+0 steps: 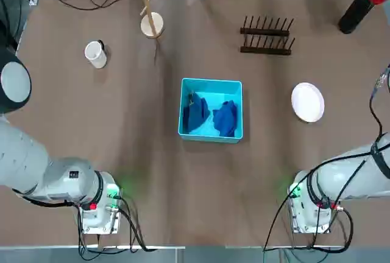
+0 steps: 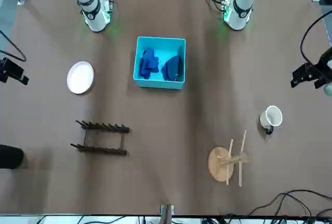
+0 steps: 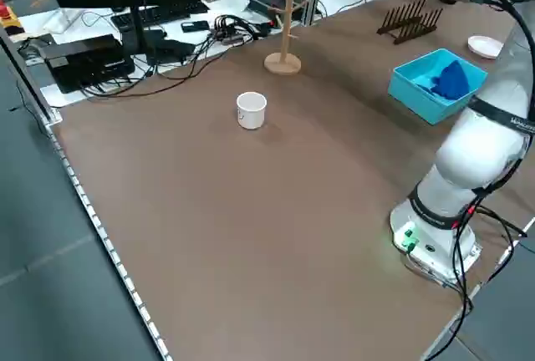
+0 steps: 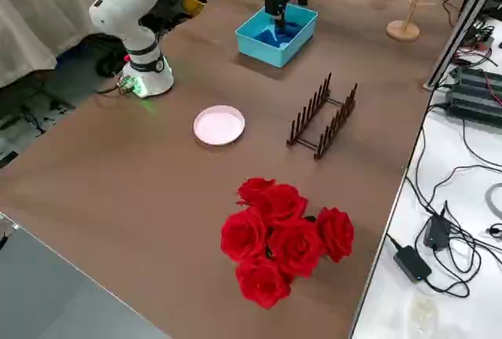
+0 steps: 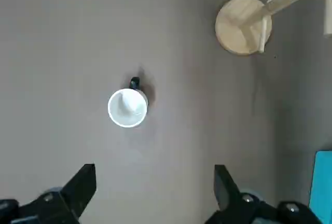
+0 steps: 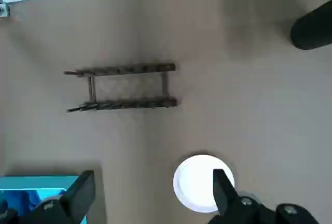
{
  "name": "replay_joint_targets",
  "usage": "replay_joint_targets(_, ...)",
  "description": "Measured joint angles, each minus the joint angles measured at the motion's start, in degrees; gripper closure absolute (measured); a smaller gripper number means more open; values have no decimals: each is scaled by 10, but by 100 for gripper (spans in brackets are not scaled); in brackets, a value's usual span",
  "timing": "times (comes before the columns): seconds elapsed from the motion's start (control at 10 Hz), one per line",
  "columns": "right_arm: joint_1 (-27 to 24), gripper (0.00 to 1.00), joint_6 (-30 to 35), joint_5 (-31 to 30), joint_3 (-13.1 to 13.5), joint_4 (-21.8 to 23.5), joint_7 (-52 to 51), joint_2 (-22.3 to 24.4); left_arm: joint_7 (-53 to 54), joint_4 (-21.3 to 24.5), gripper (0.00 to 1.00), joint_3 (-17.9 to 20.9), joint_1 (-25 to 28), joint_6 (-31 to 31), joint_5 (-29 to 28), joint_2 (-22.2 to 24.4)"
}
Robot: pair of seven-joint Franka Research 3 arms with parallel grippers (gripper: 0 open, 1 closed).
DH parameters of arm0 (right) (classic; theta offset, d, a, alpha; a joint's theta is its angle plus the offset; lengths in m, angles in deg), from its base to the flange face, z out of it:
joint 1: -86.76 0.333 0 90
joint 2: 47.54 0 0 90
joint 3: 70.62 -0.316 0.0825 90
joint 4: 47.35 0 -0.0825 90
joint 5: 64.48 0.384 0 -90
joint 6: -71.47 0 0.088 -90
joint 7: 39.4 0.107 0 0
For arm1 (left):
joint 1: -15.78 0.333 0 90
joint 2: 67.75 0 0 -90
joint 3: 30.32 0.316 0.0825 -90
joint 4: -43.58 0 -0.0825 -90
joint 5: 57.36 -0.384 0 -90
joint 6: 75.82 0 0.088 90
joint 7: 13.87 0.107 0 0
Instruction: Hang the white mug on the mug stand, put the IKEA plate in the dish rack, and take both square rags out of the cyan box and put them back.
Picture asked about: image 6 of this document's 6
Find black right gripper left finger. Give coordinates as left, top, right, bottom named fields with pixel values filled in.
left=0, top=170, right=96, bottom=224

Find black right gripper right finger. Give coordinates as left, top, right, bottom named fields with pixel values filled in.
left=210, top=169, right=328, bottom=224

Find pale round plate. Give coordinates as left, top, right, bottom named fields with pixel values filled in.
left=173, top=154, right=236, bottom=214

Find blue square rag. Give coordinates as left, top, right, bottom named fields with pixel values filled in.
left=0, top=189, right=42, bottom=209

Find cyan plastic box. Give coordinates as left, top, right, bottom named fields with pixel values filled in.
left=0, top=174, right=88, bottom=224

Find dark wooden dish rack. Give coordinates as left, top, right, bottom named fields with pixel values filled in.
left=63, top=62, right=178, bottom=113

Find black vase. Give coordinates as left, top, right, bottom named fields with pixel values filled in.
left=290, top=0, right=332, bottom=51

